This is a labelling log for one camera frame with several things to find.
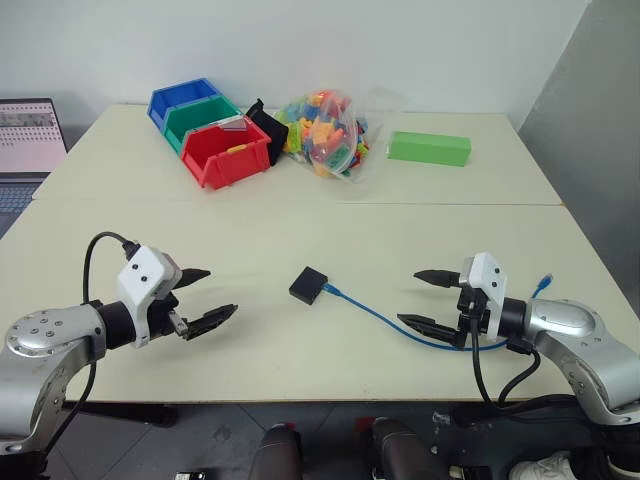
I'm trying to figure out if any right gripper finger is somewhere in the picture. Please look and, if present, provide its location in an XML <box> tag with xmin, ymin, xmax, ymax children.
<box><xmin>396</xmin><ymin>313</ymin><xmax>465</xmax><ymax>348</ymax></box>
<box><xmin>412</xmin><ymin>269</ymin><xmax>460</xmax><ymax>291</ymax></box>

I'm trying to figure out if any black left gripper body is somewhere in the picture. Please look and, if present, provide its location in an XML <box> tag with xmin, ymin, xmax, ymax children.
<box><xmin>148</xmin><ymin>254</ymin><xmax>194</xmax><ymax>342</ymax></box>

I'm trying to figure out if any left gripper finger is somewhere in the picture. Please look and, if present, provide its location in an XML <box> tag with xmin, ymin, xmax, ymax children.
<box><xmin>185</xmin><ymin>303</ymin><xmax>240</xmax><ymax>343</ymax></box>
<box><xmin>179</xmin><ymin>268</ymin><xmax>212</xmax><ymax>290</ymax></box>

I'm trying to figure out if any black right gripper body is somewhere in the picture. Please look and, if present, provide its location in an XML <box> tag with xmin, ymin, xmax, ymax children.
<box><xmin>454</xmin><ymin>256</ymin><xmax>490</xmax><ymax>336</ymax></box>

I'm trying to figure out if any small black box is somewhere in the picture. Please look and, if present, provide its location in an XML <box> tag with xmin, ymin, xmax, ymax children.
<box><xmin>287</xmin><ymin>265</ymin><xmax>330</xmax><ymax>307</ymax></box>

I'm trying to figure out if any red plastic storage bin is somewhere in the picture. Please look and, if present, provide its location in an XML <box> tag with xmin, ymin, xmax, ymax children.
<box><xmin>180</xmin><ymin>119</ymin><xmax>273</xmax><ymax>191</ymax></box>

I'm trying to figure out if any dark rounded shape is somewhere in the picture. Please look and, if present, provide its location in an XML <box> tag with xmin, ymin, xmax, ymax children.
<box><xmin>366</xmin><ymin>416</ymin><xmax>447</xmax><ymax>480</ymax></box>
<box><xmin>249</xmin><ymin>423</ymin><xmax>304</xmax><ymax>480</ymax></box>

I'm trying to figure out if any green rectangular box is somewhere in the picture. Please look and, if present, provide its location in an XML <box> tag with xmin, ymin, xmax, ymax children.
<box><xmin>386</xmin><ymin>130</ymin><xmax>473</xmax><ymax>169</ymax></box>

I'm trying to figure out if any green plastic storage bin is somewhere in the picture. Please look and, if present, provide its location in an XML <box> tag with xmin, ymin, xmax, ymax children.
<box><xmin>163</xmin><ymin>95</ymin><xmax>247</xmax><ymax>156</ymax></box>

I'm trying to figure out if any black plastic bin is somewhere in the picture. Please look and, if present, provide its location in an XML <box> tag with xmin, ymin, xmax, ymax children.
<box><xmin>244</xmin><ymin>97</ymin><xmax>291</xmax><ymax>167</ymax></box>

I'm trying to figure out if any blue plastic storage bin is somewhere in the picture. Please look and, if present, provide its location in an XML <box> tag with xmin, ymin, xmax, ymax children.
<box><xmin>146</xmin><ymin>76</ymin><xmax>224</xmax><ymax>133</ymax></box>

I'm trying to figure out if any clear bag of colourful blocks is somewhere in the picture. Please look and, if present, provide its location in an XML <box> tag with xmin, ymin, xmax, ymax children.
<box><xmin>273</xmin><ymin>88</ymin><xmax>374</xmax><ymax>183</ymax></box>

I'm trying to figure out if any open laptop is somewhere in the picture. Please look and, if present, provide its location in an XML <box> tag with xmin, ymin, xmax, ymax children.
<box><xmin>0</xmin><ymin>97</ymin><xmax>69</xmax><ymax>241</ymax></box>

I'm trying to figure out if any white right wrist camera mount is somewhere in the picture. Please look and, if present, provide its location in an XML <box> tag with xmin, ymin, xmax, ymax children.
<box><xmin>468</xmin><ymin>251</ymin><xmax>508</xmax><ymax>342</ymax></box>

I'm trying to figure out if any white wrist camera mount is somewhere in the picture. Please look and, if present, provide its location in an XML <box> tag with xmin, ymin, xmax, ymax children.
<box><xmin>468</xmin><ymin>251</ymin><xmax>508</xmax><ymax>342</ymax></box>
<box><xmin>116</xmin><ymin>245</ymin><xmax>170</xmax><ymax>350</ymax></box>

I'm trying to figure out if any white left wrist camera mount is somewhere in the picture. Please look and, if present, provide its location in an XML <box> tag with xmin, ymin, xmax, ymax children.
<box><xmin>116</xmin><ymin>245</ymin><xmax>170</xmax><ymax>350</ymax></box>

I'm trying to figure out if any blue Ethernet cable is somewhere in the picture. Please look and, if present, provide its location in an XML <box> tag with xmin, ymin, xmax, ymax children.
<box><xmin>321</xmin><ymin>273</ymin><xmax>556</xmax><ymax>352</ymax></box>

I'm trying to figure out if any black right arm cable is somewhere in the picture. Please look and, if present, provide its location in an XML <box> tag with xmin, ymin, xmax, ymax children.
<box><xmin>467</xmin><ymin>319</ymin><xmax>581</xmax><ymax>412</ymax></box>

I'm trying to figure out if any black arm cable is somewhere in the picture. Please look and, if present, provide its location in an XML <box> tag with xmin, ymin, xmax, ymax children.
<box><xmin>467</xmin><ymin>319</ymin><xmax>581</xmax><ymax>412</ymax></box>
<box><xmin>62</xmin><ymin>230</ymin><xmax>140</xmax><ymax>432</ymax></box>

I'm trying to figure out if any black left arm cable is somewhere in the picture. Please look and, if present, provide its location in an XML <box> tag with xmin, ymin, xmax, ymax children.
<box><xmin>62</xmin><ymin>230</ymin><xmax>140</xmax><ymax>432</ymax></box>

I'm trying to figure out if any black table frame bar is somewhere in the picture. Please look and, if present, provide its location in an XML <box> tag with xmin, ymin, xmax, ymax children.
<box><xmin>63</xmin><ymin>401</ymin><xmax>180</xmax><ymax>427</ymax></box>

